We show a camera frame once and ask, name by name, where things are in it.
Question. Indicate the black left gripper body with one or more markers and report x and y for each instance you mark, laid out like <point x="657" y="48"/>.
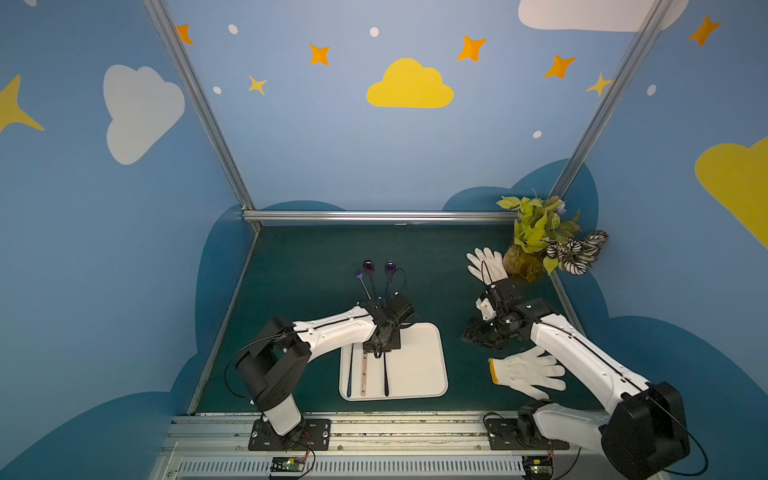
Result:
<point x="381" y="339"/>

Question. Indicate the zebra striped cloth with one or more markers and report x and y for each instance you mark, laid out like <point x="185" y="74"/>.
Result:
<point x="575" y="257"/>

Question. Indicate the white tray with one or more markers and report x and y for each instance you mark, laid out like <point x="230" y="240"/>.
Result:
<point x="416" y="370"/>

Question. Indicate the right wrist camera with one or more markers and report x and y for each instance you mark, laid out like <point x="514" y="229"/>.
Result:
<point x="499" y="300"/>

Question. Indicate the left aluminium frame post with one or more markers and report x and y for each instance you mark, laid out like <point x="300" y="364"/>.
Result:
<point x="164" y="24"/>

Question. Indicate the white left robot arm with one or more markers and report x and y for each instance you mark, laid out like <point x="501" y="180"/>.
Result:
<point x="272" y="365"/>

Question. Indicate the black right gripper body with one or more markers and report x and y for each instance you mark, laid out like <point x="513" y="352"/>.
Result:
<point x="482" y="333"/>

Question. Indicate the horizontal aluminium frame rail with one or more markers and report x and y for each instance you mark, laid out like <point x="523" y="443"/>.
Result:
<point x="379" y="216"/>

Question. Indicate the right aluminium frame post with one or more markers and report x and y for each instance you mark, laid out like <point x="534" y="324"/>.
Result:
<point x="630" y="64"/>

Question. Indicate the front aluminium rail base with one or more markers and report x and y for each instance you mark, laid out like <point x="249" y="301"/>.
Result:
<point x="379" y="445"/>

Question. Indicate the white glove far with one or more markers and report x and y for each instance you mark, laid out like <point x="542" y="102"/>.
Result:
<point x="486" y="265"/>

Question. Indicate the aluminium frame post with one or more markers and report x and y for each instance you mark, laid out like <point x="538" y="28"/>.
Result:
<point x="630" y="64"/>
<point x="164" y="24"/>

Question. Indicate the silver spoon pink handle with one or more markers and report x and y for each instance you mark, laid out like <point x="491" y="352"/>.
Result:
<point x="363" y="381"/>

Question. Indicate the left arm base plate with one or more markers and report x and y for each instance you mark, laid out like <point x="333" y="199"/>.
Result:
<point x="313" y="433"/>

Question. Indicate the purple spoon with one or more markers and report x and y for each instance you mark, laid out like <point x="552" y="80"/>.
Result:
<point x="390" y="271"/>
<point x="369" y="270"/>

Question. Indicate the blue fork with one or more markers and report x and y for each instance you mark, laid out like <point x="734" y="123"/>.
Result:
<point x="349" y="388"/>

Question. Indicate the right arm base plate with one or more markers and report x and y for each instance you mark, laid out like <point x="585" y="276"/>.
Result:
<point x="512" y="434"/>

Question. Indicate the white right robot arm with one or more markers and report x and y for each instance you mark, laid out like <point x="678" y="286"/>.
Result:
<point x="641" y="428"/>

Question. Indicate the white glove near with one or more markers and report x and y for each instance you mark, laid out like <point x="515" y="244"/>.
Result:
<point x="529" y="372"/>

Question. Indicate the white glove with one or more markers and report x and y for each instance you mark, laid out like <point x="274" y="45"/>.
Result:
<point x="529" y="372"/>
<point x="486" y="265"/>

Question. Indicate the green potted plant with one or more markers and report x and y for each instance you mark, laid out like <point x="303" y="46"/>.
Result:
<point x="540" y="225"/>

